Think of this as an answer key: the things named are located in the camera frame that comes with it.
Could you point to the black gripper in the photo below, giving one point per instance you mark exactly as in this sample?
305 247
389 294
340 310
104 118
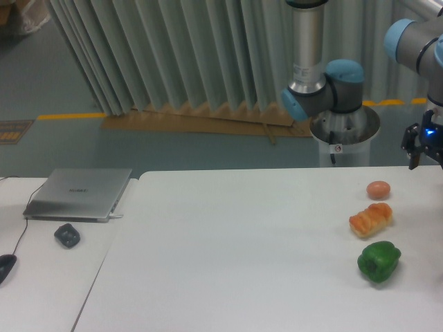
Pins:
424 138

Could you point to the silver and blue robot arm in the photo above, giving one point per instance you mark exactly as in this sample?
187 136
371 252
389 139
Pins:
331 97

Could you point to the brown egg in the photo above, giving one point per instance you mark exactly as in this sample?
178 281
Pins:
378 190

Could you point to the orange bread loaf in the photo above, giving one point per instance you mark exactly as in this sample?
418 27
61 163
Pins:
372 220

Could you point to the green bell pepper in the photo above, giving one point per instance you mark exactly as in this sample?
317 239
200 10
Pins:
379 260

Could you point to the pale green folding curtain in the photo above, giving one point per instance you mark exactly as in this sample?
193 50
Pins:
136 53

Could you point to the silver closed laptop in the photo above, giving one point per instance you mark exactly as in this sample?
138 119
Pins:
79 195

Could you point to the black small controller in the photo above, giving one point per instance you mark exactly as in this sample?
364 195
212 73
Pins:
67 235

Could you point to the clear plastic wrapped box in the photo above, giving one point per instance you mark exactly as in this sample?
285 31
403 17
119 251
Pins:
22 17

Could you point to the black computer mouse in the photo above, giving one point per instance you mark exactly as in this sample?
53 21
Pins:
7 263

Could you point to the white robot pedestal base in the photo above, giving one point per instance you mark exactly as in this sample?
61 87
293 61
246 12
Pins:
344 139

